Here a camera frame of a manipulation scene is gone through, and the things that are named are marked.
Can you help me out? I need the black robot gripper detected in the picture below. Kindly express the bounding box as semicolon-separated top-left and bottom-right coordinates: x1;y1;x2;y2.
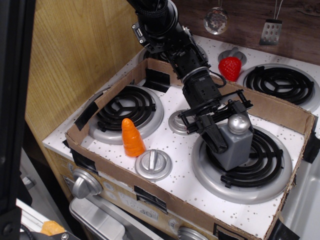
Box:
178;68;254;154

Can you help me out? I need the grey pepper shaker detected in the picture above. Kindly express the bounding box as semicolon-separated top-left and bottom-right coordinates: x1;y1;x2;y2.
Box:
216;114;253;171

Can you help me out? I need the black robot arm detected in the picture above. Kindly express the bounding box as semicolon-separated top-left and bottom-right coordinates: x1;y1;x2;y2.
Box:
129;0;252;154

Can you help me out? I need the silver upper centre knob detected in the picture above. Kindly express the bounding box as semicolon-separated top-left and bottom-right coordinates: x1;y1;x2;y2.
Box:
168;109;189;136

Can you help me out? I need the red toy strawberry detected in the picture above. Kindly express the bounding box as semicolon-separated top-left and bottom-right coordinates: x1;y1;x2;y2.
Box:
218;56;242;82

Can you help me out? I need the front right black burner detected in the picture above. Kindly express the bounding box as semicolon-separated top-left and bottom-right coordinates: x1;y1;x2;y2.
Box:
191;126;293;205

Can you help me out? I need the black burner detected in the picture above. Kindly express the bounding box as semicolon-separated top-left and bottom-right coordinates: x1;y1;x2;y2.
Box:
191;126;293;205
140;43;211;72
89;85;165;145
236;63;320;112

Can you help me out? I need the silver back knob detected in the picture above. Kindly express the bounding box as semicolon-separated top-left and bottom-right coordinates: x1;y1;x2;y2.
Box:
218;47;247;66

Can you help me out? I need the back right black burner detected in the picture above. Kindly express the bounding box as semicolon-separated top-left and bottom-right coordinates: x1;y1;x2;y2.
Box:
236;63;320;112

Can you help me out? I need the silver lower centre knob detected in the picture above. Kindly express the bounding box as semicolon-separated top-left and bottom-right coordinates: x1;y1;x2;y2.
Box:
134;149;173;182

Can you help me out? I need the front left black burner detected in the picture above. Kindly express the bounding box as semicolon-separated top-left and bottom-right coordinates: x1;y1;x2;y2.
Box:
89;85;165;145

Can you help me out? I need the orange toy carrot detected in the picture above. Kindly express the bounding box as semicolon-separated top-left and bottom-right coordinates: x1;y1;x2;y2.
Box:
121;118;146;157

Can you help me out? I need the silver hanging strainer spoon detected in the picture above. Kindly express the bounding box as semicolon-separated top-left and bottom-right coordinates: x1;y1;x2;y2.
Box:
203;0;230;35

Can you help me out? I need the back left black burner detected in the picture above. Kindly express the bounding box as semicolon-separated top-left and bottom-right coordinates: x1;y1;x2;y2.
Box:
140;43;211;72

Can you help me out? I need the silver bottom oven knob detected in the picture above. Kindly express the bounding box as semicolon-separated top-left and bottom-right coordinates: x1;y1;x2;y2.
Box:
177;226;208;240

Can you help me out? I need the silver oven knob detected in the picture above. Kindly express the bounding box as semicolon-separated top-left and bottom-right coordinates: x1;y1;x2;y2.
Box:
72;168;103;199
177;226;208;240

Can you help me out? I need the silver front oven knob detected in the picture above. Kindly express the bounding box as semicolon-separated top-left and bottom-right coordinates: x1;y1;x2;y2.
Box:
72;168;103;199

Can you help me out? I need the orange object bottom left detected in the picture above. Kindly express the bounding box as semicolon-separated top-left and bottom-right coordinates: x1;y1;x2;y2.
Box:
40;220;66;236

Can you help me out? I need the silver oven door handle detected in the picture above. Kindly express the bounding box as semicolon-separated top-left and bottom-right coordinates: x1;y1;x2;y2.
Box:
68;196;161;240

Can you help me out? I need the brown cardboard tray wall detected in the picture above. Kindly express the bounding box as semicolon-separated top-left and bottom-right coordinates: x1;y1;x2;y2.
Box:
65;58;318;240

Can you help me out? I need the black braided cable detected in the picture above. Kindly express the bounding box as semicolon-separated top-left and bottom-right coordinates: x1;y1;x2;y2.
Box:
20;223;36;240

